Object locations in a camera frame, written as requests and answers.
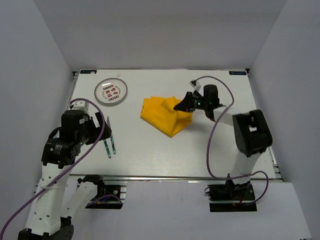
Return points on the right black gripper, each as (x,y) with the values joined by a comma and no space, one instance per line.
(185,105)

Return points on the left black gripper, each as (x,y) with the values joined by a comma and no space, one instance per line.
(90,121)

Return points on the yellow pikachu cloth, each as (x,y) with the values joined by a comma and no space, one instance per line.
(159,112)

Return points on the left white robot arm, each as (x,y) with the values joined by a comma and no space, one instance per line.
(66,147)

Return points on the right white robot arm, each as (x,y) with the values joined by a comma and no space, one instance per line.
(251,132)

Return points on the round patterned plate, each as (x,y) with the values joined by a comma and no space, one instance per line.
(111,91)

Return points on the right blue table label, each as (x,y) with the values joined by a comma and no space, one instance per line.
(238,73)

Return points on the blue table label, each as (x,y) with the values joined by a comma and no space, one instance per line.
(238,73)
(88,71)

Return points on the left blue table label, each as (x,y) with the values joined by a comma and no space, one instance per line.
(88,71)

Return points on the knife with teal handle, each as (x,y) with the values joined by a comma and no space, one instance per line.
(111,136)

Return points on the fork with teal handle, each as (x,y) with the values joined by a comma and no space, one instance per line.
(107,148)

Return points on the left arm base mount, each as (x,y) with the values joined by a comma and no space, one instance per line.
(108,196)

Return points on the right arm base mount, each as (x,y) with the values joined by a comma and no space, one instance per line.
(230,197)

